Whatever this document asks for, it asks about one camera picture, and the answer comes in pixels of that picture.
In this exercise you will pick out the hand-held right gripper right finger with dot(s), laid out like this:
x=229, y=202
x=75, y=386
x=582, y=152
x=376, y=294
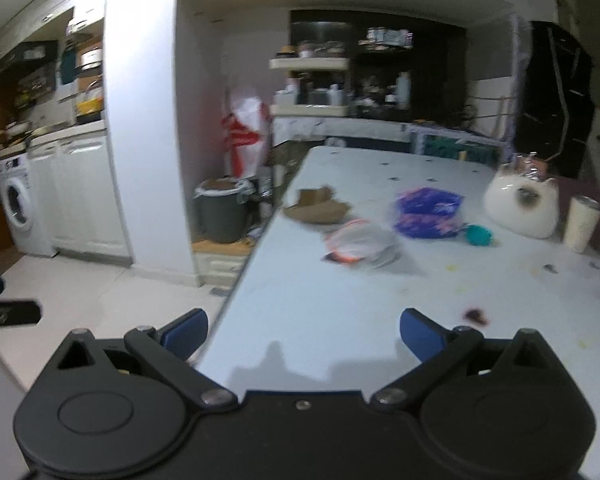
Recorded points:
x=420, y=332

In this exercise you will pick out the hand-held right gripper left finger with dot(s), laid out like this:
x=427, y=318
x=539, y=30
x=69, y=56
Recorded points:
x=187, y=332

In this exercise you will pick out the clear plastic bag red box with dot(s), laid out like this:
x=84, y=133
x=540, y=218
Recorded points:
x=360, y=242

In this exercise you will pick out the teal wrapper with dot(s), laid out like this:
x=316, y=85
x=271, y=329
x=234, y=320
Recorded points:
x=479, y=236

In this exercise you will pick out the purple floral packet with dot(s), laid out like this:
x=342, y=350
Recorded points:
x=427, y=212

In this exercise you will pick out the brown cardboard piece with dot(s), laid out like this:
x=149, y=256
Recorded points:
x=320, y=210

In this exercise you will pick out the grey lined trash bin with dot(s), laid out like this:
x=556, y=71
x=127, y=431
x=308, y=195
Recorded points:
x=222, y=215

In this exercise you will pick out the low white drawer cabinet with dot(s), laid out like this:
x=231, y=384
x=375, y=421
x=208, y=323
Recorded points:
x=220, y=265

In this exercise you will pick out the white washing machine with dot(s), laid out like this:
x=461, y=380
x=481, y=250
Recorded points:
x=20, y=205

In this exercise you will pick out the white kitchen cabinets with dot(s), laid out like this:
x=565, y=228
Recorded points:
x=85, y=195

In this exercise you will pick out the white cat-shaped ceramic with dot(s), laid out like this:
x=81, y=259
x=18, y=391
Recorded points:
x=520, y=205

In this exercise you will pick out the beige tumbler cup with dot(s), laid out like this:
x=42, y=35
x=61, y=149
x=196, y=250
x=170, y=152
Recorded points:
x=582, y=225

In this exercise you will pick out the red white plastic bag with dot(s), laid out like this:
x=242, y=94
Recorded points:
x=245, y=135

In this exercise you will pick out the black range hood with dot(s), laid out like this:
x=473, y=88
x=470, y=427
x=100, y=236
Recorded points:
x=25, y=57

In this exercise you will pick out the teal cutting board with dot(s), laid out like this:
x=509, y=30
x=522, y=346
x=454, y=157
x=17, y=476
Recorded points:
x=68, y=67

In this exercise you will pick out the white cooker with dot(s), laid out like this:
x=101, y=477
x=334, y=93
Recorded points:
x=90, y=59

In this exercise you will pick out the black shelf rack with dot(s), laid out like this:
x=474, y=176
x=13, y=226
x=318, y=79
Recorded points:
x=385, y=75

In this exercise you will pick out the black jacket white trim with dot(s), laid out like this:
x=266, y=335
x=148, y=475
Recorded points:
x=555, y=100

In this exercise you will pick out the white shelf rack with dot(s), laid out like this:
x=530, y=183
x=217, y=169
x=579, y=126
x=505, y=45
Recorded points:
x=310, y=64

